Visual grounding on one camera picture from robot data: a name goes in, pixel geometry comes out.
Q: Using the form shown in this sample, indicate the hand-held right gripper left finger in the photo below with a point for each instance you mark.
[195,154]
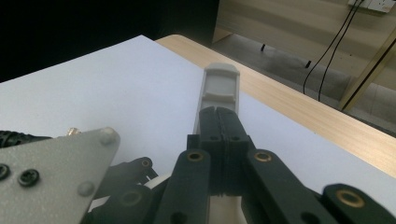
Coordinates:
[213,137]

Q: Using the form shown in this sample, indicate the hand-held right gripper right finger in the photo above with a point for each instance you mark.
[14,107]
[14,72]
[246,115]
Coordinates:
[235,140]

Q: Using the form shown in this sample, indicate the small black peg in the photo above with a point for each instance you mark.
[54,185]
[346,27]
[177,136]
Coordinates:
[308,64]
[263,47]

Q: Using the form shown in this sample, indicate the white table cover sheet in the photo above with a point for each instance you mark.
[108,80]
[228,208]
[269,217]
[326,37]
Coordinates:
[124,93]

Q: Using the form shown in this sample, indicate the black curtain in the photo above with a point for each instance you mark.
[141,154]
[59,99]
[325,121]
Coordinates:
[93,25]

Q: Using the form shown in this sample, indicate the beige metal frame bar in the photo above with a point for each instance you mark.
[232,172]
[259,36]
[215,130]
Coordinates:
[367,74]

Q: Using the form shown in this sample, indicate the white wall socket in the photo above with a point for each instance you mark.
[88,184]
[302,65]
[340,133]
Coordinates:
[378,5]

